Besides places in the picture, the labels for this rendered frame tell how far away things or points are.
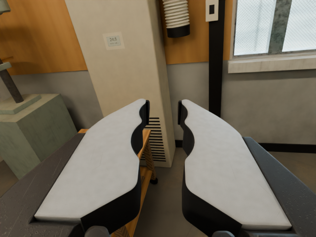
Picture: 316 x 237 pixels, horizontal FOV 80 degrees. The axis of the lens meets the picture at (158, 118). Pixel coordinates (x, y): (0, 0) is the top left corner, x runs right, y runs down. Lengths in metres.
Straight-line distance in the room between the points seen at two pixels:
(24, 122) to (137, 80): 0.90
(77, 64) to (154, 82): 0.83
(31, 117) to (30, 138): 0.16
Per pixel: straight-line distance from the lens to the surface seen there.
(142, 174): 1.53
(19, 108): 1.86
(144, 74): 1.32
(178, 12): 1.32
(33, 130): 1.78
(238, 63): 1.51
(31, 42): 2.12
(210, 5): 1.38
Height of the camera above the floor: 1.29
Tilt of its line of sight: 31 degrees down
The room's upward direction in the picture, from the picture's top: 9 degrees counter-clockwise
